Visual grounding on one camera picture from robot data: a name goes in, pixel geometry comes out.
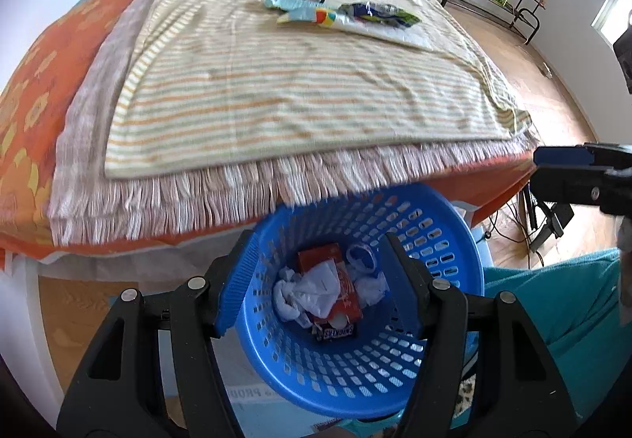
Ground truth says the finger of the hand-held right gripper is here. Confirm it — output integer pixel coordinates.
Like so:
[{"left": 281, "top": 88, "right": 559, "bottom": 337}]
[
  {"left": 530, "top": 165, "right": 618, "bottom": 210},
  {"left": 533, "top": 143, "right": 632, "bottom": 172}
]

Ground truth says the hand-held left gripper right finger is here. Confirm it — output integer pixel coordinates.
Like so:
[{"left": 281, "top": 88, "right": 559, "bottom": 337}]
[{"left": 380, "top": 233, "right": 579, "bottom": 438}]

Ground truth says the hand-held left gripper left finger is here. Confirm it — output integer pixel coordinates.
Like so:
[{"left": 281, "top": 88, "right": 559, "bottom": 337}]
[{"left": 56, "top": 229, "right": 258, "bottom": 438}]

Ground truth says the white plastic bag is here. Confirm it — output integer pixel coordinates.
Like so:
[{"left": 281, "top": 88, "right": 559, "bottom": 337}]
[{"left": 355, "top": 270, "right": 391, "bottom": 308}]

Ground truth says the white wristband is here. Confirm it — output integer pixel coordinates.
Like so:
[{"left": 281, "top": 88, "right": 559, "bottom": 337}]
[{"left": 346, "top": 244, "right": 378, "bottom": 273}]

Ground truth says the red cardboard box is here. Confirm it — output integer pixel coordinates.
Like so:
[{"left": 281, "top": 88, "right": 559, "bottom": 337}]
[{"left": 296, "top": 243, "right": 363, "bottom": 325}]

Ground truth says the white tissue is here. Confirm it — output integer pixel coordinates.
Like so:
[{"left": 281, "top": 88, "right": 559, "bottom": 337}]
[{"left": 273, "top": 262, "right": 341, "bottom": 325}]

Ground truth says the brown chocolate bar wrapper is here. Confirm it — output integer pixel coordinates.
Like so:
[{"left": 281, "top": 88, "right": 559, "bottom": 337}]
[{"left": 313, "top": 323, "right": 357, "bottom": 342}]

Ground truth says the blue plastic basket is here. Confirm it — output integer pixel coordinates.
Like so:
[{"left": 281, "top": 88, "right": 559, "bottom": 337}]
[{"left": 234, "top": 182, "right": 487, "bottom": 421}]

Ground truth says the black floor stand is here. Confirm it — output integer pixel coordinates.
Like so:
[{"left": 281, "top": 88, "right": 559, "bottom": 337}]
[{"left": 526, "top": 186, "right": 576, "bottom": 253}]

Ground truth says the pink fringed cloth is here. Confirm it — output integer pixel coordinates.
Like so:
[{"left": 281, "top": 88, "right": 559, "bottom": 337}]
[{"left": 49, "top": 0, "right": 541, "bottom": 248}]

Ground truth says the window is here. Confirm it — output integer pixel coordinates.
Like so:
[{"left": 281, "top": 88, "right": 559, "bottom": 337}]
[{"left": 592, "top": 0, "right": 632, "bottom": 43}]

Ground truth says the yellow striped towel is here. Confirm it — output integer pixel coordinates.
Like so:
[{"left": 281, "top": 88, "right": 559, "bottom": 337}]
[{"left": 103, "top": 0, "right": 533, "bottom": 179}]

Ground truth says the white flat pouch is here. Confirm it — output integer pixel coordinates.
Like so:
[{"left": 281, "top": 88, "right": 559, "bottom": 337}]
[{"left": 340, "top": 13, "right": 430, "bottom": 51}]

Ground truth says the blue green snack wrapper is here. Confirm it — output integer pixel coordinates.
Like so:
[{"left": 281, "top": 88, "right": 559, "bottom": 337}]
[{"left": 346, "top": 0, "right": 423, "bottom": 26}]

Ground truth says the colourful striped packet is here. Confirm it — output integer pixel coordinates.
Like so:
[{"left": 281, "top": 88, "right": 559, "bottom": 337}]
[{"left": 276, "top": 6, "right": 346, "bottom": 28}]

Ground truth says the orange floral blanket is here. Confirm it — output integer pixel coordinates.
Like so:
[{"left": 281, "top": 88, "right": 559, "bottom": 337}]
[{"left": 0, "top": 0, "right": 534, "bottom": 266}]

